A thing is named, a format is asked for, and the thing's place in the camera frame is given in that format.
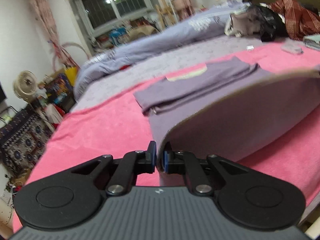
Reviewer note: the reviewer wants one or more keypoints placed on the lavender patterned bed sheet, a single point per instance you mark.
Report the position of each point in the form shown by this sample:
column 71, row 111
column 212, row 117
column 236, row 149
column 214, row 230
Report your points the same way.
column 162, row 64

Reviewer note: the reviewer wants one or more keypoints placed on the beige desk fan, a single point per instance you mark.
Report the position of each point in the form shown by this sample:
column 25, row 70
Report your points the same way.
column 25, row 86

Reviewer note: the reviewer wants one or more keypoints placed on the wooden easel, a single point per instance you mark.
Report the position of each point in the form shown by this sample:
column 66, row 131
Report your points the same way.
column 166, row 14

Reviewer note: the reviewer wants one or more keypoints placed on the red item under duvet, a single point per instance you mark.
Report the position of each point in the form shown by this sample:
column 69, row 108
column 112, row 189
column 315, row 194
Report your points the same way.
column 125, row 67

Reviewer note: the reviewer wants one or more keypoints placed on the yellow bag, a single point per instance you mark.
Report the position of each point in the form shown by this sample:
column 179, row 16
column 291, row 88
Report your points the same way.
column 71, row 73

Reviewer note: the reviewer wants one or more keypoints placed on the window with bars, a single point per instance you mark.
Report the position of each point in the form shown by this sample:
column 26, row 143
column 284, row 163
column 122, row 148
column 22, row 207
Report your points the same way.
column 101, row 14

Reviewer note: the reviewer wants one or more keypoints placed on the purple fleece garment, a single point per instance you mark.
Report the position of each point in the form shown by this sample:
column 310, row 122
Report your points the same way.
column 229, row 108

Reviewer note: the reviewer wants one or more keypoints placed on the colourful game box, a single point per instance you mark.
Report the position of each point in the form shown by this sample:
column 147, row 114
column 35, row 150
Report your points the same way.
column 60, row 91

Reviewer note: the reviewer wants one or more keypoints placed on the blue plush toy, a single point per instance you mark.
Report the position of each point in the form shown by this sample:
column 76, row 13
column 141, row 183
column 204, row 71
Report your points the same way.
column 117, row 35

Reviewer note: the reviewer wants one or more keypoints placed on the patterned dark cloth cover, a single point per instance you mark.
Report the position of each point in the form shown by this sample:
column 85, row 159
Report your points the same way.
column 23, row 141

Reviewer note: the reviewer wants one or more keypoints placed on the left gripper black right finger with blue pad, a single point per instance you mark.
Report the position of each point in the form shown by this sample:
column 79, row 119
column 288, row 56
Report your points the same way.
column 185, row 164

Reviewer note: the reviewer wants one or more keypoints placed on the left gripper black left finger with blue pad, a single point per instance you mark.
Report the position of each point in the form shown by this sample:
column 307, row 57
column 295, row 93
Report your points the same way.
column 129, row 167

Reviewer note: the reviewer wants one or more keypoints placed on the pink floral curtain left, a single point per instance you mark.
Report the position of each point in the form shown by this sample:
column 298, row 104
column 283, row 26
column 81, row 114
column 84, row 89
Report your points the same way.
column 45, row 16

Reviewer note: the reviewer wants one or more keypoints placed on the red striped cloth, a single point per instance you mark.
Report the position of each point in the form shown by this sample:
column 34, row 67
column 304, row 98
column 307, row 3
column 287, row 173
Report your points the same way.
column 299, row 21

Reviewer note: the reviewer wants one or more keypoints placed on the beige black clothing pile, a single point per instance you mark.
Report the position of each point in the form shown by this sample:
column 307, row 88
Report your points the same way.
column 256, row 20

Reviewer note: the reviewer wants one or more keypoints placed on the blue-grey floral duvet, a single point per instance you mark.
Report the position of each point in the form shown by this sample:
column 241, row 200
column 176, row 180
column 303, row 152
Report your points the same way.
column 202, row 26

